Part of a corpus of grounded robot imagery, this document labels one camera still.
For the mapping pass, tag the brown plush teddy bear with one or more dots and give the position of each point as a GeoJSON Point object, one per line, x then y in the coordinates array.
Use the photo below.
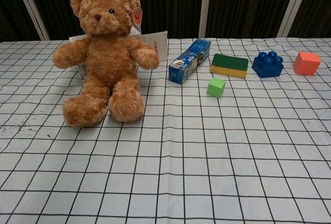
{"type": "Point", "coordinates": [106, 63]}

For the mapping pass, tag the blue toothpaste box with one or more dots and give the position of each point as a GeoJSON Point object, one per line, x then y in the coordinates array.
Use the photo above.
{"type": "Point", "coordinates": [186, 63]}

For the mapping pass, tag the green cube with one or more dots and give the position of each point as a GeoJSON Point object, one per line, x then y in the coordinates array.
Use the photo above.
{"type": "Point", "coordinates": [216, 88]}

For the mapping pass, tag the white black checked tablecloth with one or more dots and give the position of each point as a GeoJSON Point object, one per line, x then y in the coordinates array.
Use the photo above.
{"type": "Point", "coordinates": [181, 151]}

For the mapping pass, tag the white paper tags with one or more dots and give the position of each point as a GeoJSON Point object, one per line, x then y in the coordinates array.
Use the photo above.
{"type": "Point", "coordinates": [157, 44]}

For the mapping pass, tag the green yellow sponge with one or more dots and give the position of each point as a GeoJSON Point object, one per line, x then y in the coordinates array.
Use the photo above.
{"type": "Point", "coordinates": [228, 65]}

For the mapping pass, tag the round red white hang tag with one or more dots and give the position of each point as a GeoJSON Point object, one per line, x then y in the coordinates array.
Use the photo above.
{"type": "Point", "coordinates": [137, 15]}

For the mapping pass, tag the blue studded building block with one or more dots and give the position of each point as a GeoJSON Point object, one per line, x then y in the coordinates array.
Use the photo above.
{"type": "Point", "coordinates": [267, 66]}

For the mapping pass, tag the orange cube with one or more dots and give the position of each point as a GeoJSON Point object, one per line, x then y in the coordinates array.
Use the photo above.
{"type": "Point", "coordinates": [306, 63]}

